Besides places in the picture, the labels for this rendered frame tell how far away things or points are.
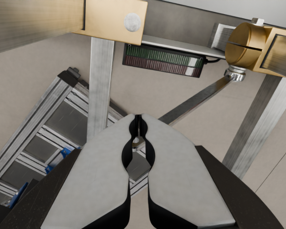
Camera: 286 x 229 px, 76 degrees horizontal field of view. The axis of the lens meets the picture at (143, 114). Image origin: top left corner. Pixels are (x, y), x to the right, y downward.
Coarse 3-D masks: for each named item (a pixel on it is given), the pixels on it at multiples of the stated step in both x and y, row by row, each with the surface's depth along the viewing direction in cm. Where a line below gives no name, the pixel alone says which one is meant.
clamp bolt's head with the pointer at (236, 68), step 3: (231, 66) 24; (234, 66) 23; (237, 66) 24; (240, 66) 24; (231, 69) 24; (234, 69) 24; (237, 69) 24; (240, 69) 23; (243, 69) 23; (246, 69) 23; (240, 72) 24; (243, 72) 24; (234, 81) 24; (237, 81) 24
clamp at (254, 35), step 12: (240, 24) 23; (252, 24) 21; (240, 36) 22; (252, 36) 20; (264, 36) 21; (228, 48) 24; (240, 48) 22; (252, 48) 23; (264, 48) 21; (228, 60) 24; (240, 60) 22; (252, 60) 22; (264, 72) 22
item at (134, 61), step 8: (128, 56) 37; (128, 64) 38; (136, 64) 38; (144, 64) 38; (152, 64) 38; (160, 64) 38; (168, 64) 38; (176, 72) 39; (184, 72) 39; (192, 72) 39
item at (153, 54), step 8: (128, 48) 36; (136, 48) 36; (144, 48) 36; (144, 56) 37; (152, 56) 37; (160, 56) 37; (168, 56) 37; (176, 56) 37; (184, 56) 37; (184, 64) 38; (192, 64) 38; (200, 64) 38
